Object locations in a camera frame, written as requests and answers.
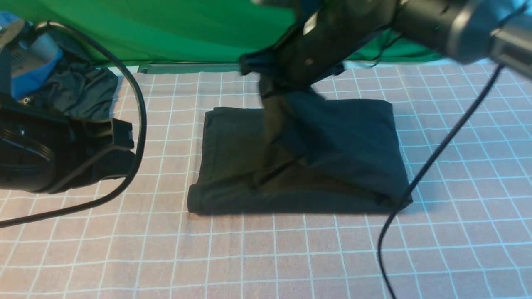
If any pink checkered tablecloth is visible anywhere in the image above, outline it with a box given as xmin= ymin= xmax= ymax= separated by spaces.
xmin=0 ymin=67 xmax=532 ymax=299

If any green backdrop cloth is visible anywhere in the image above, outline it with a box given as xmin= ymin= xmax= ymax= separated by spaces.
xmin=0 ymin=0 xmax=445 ymax=67

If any blue garment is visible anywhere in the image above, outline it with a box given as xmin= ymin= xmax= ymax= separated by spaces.
xmin=0 ymin=11 xmax=63 ymax=100

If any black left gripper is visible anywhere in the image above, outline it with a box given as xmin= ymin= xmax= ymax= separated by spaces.
xmin=46 ymin=118 xmax=135 ymax=194

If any dark crumpled garment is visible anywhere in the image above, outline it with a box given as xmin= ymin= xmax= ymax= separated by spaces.
xmin=27 ymin=30 xmax=118 ymax=120

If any dark green metal bar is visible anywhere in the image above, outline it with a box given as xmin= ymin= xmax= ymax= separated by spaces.
xmin=137 ymin=62 xmax=239 ymax=75

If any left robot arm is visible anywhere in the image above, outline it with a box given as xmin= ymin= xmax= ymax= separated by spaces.
xmin=0 ymin=93 xmax=136 ymax=194

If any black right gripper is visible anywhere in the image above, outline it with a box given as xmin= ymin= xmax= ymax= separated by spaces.
xmin=239 ymin=0 xmax=398 ymax=87

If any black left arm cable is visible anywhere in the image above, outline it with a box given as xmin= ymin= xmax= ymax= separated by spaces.
xmin=0 ymin=21 xmax=148 ymax=229

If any gray long-sleeved shirt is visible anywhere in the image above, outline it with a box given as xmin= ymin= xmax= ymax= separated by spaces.
xmin=187 ymin=90 xmax=409 ymax=214

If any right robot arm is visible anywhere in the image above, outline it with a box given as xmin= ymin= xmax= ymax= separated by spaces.
xmin=239 ymin=0 xmax=532 ymax=87

